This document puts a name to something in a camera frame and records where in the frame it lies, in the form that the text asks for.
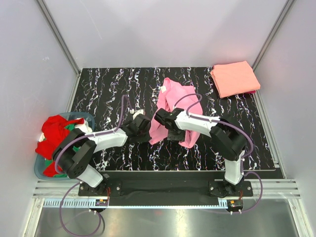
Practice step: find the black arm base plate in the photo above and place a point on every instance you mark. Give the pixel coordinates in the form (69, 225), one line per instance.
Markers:
(121, 183)

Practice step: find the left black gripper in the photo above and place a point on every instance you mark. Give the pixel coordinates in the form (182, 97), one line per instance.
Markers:
(146, 138)

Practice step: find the red t shirt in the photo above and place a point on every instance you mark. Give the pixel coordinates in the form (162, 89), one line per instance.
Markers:
(46, 149)

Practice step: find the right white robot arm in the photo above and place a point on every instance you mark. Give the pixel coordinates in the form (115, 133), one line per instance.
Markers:
(229, 140)

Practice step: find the green t shirt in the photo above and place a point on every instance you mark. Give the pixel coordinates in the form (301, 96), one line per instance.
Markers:
(69, 127)

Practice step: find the folded salmon t shirt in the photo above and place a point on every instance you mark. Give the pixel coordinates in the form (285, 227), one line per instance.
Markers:
(233, 79)

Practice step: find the folded magenta t shirt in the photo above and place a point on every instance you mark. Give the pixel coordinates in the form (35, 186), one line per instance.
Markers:
(251, 92)

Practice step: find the blue laundry basket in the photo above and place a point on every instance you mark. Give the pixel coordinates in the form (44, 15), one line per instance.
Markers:
(40, 161)

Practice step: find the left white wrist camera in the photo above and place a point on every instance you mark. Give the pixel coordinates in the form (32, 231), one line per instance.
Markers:
(135, 113)

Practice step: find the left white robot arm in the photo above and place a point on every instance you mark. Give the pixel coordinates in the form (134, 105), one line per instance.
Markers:
(75, 152)

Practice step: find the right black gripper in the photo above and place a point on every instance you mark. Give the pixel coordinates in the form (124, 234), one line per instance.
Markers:
(180, 138)

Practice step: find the pink t shirt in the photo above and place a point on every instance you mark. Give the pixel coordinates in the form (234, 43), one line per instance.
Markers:
(172, 95)

